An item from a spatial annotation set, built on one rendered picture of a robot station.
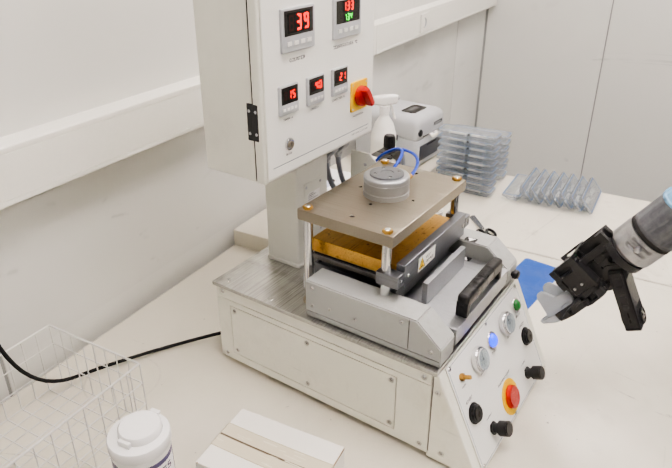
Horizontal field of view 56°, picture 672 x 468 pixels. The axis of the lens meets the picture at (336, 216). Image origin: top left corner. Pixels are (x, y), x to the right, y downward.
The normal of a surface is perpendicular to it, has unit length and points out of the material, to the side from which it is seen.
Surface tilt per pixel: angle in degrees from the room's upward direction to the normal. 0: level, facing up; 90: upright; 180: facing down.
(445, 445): 90
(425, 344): 90
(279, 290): 0
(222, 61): 90
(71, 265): 90
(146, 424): 1
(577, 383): 0
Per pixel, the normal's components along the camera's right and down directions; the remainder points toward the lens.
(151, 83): 0.87, 0.22
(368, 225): 0.00, -0.90
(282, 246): -0.56, 0.37
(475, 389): 0.75, -0.15
